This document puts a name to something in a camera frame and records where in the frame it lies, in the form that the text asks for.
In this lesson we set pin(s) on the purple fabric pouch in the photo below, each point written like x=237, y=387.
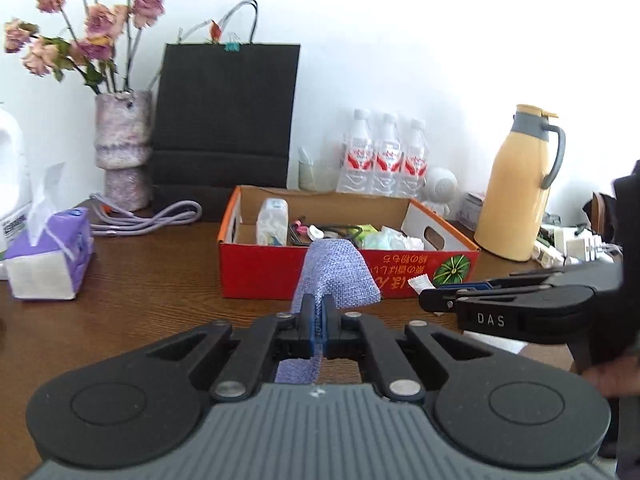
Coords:
x=335, y=270

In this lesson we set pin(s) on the white plug adapter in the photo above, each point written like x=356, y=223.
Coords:
x=575, y=245

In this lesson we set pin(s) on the red cardboard box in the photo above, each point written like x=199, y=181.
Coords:
x=260, y=270

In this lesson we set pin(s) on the clear cotton swab box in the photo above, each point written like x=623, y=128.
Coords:
x=272, y=222

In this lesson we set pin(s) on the small white printed box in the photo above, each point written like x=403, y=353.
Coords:
x=472, y=210

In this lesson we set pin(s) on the white power strip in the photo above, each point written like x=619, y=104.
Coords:
x=547, y=255

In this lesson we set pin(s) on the small pink item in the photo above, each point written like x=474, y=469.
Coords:
x=298, y=225

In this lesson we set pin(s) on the white plastic bag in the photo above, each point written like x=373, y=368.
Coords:
x=392, y=240

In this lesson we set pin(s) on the white plastic jug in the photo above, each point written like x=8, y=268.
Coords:
x=10, y=200

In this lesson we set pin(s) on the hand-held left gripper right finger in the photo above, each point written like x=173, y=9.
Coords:
x=327, y=330

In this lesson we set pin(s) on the green tissue pack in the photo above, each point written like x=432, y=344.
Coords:
x=369, y=229

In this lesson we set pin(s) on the bunch of dried pink roses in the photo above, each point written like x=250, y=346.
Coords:
x=100, y=20

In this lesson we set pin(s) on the purple tissue pack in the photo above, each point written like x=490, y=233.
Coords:
x=55, y=250

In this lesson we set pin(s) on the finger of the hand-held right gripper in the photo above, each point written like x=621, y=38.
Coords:
x=435, y=301
x=465, y=288

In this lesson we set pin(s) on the brown leather item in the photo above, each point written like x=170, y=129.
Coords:
x=600, y=210

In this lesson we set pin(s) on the yellow thermos jug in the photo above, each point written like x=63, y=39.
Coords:
x=510, y=200

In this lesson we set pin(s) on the mottled purple vase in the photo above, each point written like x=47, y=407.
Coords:
x=122, y=135

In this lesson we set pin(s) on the black paper bag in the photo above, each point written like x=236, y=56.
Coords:
x=225, y=110

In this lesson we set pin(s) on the white robot speaker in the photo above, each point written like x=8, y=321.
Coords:
x=441, y=185

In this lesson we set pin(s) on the person's right hand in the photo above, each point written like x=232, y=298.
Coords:
x=607, y=380

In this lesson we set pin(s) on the clear water bottle red label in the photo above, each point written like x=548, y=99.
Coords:
x=387, y=160
x=357, y=160
x=415, y=162

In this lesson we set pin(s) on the clear drinking glass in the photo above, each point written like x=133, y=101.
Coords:
x=320, y=176

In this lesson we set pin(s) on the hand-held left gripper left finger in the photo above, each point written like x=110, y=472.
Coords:
x=314, y=342

